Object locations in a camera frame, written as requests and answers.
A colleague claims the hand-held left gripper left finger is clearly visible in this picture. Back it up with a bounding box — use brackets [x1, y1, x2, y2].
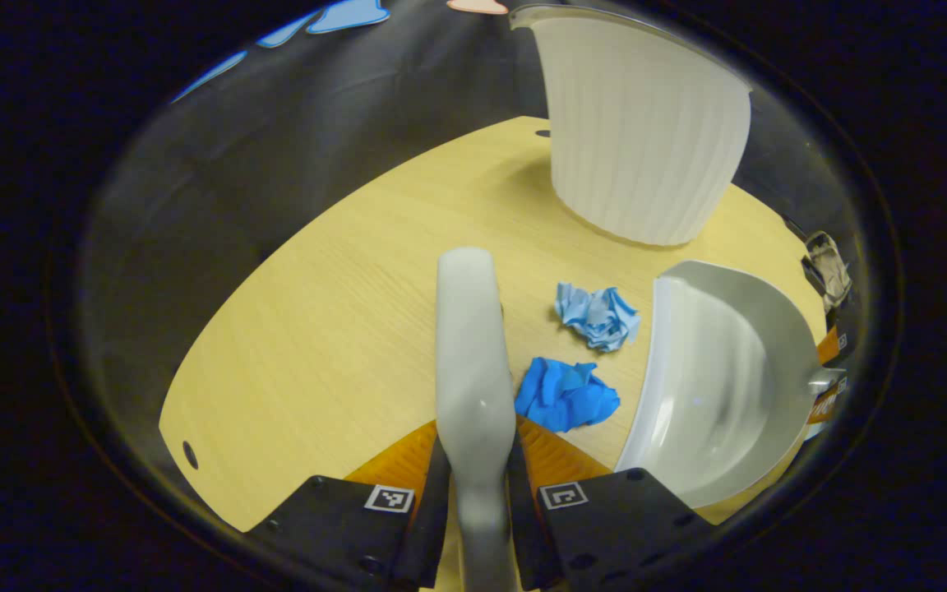
[245, 419, 451, 592]

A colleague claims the black backdrop cloth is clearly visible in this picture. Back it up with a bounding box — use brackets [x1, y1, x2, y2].
[79, 0, 869, 527]

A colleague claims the white ribbed garbage bin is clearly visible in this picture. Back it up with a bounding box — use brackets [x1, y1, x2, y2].
[510, 4, 752, 247]

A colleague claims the grey-white dustpan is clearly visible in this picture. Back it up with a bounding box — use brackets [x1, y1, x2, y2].
[615, 260, 850, 509]

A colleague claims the light blue paper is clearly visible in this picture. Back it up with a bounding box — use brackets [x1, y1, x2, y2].
[554, 283, 643, 353]

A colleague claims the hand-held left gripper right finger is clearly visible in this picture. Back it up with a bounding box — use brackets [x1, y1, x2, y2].
[506, 414, 718, 592]

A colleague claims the wooden desktop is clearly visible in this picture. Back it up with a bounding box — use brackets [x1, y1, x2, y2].
[159, 115, 832, 535]

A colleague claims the dark blue paper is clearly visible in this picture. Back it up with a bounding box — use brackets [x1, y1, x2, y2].
[515, 357, 621, 433]

